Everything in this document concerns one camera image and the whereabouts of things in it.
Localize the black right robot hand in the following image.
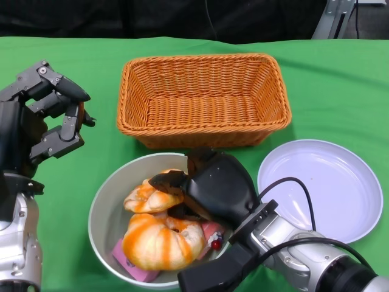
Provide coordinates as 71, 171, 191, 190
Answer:
148, 147, 259, 231

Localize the lavender plate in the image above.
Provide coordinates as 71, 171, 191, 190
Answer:
257, 139, 383, 244

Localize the large orange-striped bread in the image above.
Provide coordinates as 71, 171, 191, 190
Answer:
121, 211, 207, 271

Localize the small orange-striped bread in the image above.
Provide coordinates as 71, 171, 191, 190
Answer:
123, 169, 186, 214

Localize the brown and pink layered cake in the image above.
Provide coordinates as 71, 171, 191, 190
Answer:
199, 221, 226, 261

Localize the black backdrop cloth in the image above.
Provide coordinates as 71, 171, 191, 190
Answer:
0, 0, 331, 45

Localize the grey metal stand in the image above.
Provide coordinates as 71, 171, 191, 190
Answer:
312, 0, 385, 40

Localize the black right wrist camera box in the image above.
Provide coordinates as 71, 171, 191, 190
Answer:
177, 243, 265, 292

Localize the green tablecloth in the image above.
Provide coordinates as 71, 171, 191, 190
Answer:
0, 36, 389, 292

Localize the magenta layered cake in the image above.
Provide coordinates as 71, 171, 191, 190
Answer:
111, 238, 162, 282

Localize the orange wicker basket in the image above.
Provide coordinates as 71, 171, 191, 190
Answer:
116, 53, 292, 150

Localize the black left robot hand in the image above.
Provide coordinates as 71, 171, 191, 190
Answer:
0, 60, 97, 180

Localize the grey-green bowl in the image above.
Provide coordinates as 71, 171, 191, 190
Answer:
88, 153, 235, 290

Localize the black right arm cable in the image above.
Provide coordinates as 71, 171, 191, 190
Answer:
256, 177, 371, 274

